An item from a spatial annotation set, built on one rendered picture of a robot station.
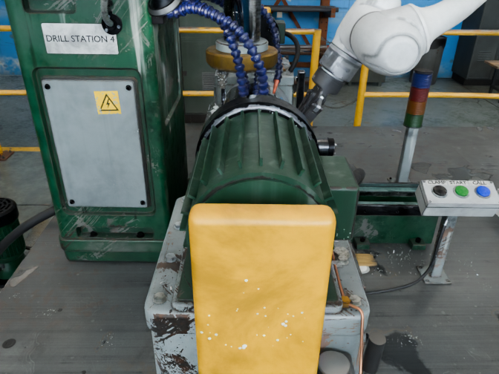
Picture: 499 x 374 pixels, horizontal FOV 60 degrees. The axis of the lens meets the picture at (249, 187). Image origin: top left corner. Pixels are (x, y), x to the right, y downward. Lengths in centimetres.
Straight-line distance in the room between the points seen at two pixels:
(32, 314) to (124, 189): 36
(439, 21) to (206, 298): 72
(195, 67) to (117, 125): 330
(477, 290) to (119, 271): 92
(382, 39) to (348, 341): 54
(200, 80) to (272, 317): 397
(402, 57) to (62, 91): 71
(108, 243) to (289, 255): 86
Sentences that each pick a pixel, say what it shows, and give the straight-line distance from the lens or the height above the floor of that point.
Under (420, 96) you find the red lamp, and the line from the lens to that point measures 154.
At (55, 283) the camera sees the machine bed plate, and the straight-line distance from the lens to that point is 123.
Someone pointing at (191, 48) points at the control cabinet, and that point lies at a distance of 428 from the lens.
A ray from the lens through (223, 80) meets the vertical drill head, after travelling 110.
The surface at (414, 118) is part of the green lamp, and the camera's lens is 156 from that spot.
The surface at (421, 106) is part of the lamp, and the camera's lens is 156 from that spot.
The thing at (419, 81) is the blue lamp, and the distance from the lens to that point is 153.
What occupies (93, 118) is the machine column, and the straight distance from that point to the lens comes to 105.
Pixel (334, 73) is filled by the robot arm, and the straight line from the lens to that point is 106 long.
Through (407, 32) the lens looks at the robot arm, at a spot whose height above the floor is 142.
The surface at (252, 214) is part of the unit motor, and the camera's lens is 37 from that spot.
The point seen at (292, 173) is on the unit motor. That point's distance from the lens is 45.
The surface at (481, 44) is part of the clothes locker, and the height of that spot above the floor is 54.
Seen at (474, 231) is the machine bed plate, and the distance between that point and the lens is 151.
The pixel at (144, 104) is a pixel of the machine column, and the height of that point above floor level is 125.
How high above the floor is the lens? 155
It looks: 29 degrees down
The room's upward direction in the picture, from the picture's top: 1 degrees clockwise
